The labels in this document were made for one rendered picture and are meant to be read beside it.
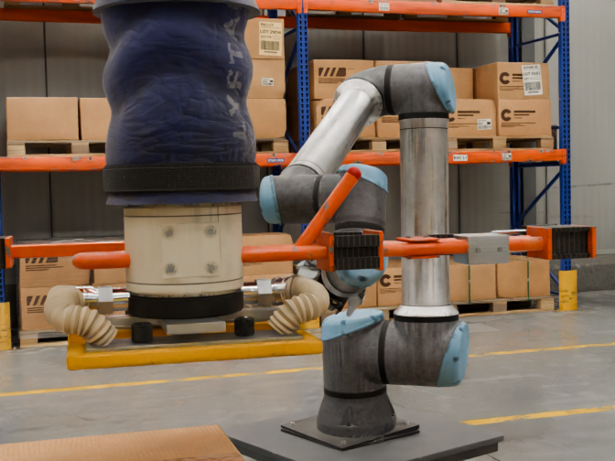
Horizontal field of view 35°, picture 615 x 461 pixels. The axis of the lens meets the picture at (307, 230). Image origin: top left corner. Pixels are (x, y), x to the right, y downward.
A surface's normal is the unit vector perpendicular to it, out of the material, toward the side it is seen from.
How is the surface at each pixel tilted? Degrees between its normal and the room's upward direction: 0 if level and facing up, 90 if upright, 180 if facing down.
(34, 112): 88
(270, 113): 88
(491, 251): 90
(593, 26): 90
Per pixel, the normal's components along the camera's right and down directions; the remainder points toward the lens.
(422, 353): -0.33, 0.02
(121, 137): -0.75, -0.05
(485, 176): 0.29, 0.04
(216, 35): 0.68, -0.26
